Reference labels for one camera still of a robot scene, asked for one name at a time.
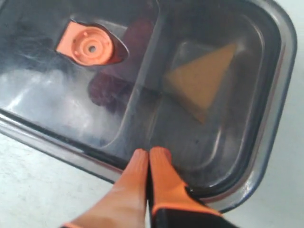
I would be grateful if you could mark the dark lid with orange seal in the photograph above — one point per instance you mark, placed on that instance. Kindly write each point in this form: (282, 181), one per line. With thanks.
(50, 50)

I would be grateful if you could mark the red toy sausage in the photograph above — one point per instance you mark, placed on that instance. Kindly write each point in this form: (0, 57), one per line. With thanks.
(105, 88)

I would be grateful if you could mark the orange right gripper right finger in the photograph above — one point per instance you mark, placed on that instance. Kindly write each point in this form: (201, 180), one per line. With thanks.
(172, 206)

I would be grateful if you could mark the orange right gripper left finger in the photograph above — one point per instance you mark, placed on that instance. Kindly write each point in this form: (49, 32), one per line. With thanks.
(124, 206)

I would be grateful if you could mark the yellow toy cheese wedge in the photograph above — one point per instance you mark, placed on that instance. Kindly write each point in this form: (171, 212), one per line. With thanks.
(195, 84)

